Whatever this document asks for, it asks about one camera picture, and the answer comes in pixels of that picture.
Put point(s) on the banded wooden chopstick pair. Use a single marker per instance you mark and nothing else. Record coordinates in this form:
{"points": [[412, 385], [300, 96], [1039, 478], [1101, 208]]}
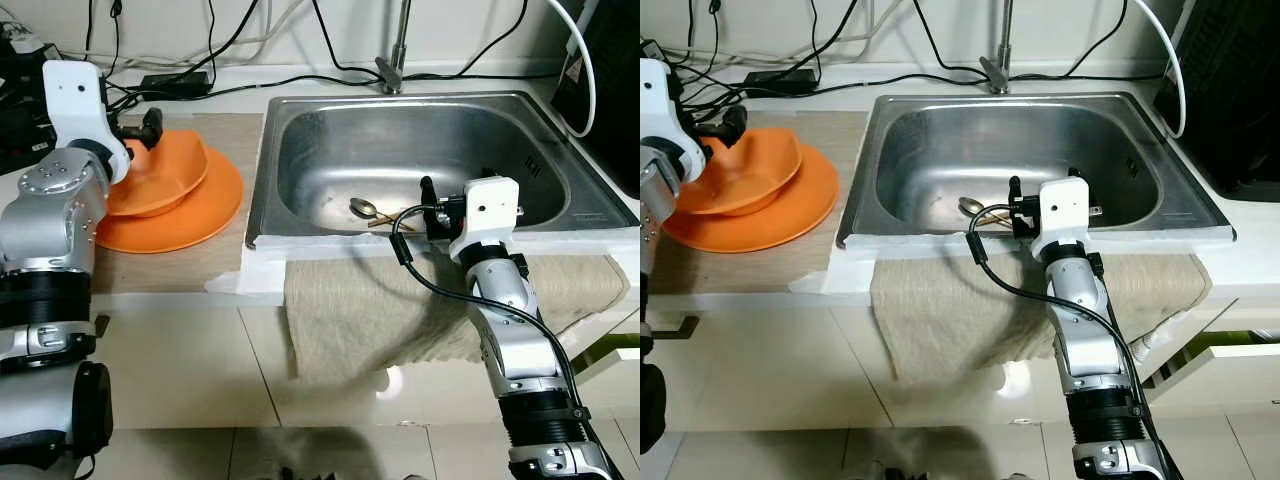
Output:
{"points": [[385, 222], [995, 218]]}

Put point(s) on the gold metal spoon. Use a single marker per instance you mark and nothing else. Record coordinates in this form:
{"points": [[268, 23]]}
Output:
{"points": [[970, 205], [362, 207]]}

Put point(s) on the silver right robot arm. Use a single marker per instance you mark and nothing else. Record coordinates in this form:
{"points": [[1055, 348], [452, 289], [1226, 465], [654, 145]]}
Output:
{"points": [[1085, 320], [510, 320]]}

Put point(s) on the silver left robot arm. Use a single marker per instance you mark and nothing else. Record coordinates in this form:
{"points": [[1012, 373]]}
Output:
{"points": [[655, 210], [50, 210]]}

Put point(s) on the black power adapter brick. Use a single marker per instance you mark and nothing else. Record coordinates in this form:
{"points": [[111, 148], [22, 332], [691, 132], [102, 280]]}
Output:
{"points": [[175, 85], [780, 83]]}

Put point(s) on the stainless steel sink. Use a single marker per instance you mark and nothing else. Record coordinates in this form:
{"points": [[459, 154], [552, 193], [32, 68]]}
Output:
{"points": [[1000, 140], [400, 140]]}

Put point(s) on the orange plastic bowl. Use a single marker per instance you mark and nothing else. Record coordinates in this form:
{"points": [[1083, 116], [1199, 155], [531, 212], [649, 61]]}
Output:
{"points": [[765, 170], [170, 175]]}

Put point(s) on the orange plastic plate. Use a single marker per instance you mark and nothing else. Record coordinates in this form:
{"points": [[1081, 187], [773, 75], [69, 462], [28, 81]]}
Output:
{"points": [[800, 215], [200, 220]]}

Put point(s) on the beige hanging towel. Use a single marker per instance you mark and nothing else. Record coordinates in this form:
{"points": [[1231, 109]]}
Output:
{"points": [[380, 310], [960, 310]]}

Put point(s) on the steel sink faucet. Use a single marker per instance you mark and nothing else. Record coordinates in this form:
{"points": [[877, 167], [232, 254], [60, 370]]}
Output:
{"points": [[998, 75], [392, 75]]}

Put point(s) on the black appliance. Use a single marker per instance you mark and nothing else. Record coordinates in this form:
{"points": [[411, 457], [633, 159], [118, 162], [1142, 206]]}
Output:
{"points": [[610, 90], [1230, 90]]}

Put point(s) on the black battery charger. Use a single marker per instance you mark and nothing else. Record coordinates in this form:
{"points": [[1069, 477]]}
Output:
{"points": [[20, 110]]}

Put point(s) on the beige woven placemat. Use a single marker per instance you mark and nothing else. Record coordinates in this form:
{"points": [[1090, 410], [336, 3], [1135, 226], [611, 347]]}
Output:
{"points": [[200, 270], [800, 270]]}

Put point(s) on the open white cabinet drawer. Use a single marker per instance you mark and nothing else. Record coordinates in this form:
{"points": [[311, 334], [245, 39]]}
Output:
{"points": [[605, 335], [1240, 355]]}

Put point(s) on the white base cabinet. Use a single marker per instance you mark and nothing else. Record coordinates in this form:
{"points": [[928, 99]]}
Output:
{"points": [[780, 360], [200, 360]]}

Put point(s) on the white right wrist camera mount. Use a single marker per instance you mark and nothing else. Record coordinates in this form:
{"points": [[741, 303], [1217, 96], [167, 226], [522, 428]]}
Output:
{"points": [[490, 210], [1065, 210]]}

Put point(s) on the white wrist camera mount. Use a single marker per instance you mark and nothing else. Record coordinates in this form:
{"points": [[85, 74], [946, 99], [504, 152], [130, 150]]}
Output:
{"points": [[1065, 210], [75, 100], [490, 210], [660, 100]]}

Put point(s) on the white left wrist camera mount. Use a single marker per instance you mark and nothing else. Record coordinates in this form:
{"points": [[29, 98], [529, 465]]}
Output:
{"points": [[660, 100], [75, 100]]}

